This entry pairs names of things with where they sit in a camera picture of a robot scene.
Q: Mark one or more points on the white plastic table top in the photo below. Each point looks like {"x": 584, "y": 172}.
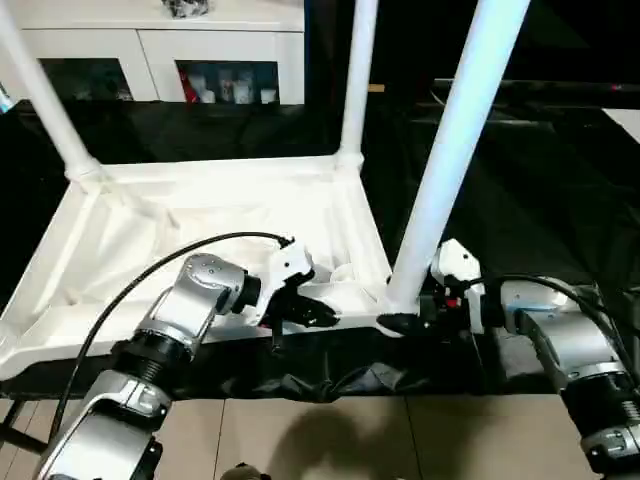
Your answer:
{"x": 200, "y": 215}

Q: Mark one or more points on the white plastic table leg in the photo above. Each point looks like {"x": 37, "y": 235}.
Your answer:
{"x": 460, "y": 130}
{"x": 45, "y": 100}
{"x": 357, "y": 80}

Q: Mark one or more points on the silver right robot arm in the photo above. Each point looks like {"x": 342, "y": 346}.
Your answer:
{"x": 570, "y": 345}

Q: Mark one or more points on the black mat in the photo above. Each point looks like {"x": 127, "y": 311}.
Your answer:
{"x": 520, "y": 200}

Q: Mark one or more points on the grey robot foot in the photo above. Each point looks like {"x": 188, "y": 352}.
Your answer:
{"x": 245, "y": 474}

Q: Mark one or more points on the small yellow tag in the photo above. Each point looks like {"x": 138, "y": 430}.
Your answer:
{"x": 375, "y": 88}

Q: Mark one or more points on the small red bottle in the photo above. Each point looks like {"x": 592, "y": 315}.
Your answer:
{"x": 188, "y": 90}

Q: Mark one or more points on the white flat board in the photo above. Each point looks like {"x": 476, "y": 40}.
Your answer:
{"x": 624, "y": 122}

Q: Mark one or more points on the white cabinet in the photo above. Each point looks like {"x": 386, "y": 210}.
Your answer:
{"x": 150, "y": 45}

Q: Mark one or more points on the grey object on cabinet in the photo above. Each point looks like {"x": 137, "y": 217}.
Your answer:
{"x": 187, "y": 7}

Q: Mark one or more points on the light blue plastic pack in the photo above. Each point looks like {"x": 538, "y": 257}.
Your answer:
{"x": 5, "y": 98}

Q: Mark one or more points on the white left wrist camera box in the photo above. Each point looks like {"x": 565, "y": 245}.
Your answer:
{"x": 282, "y": 270}

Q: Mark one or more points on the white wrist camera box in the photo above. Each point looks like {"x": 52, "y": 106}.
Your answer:
{"x": 458, "y": 262}
{"x": 282, "y": 270}

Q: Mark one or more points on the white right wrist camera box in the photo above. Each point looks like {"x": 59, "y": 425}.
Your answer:
{"x": 458, "y": 262}

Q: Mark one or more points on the black folding table frame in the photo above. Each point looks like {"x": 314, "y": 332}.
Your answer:
{"x": 18, "y": 430}

